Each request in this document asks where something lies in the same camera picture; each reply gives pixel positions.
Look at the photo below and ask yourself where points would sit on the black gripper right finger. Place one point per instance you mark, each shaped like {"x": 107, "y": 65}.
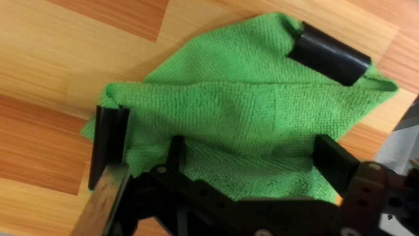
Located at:
{"x": 335, "y": 162}

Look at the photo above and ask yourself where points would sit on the black clip on towel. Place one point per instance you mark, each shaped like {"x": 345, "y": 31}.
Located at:
{"x": 328, "y": 54}

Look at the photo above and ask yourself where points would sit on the green microfiber towel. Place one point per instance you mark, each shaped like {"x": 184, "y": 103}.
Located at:
{"x": 226, "y": 109}

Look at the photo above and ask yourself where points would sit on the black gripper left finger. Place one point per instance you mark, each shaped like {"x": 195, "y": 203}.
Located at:
{"x": 177, "y": 155}

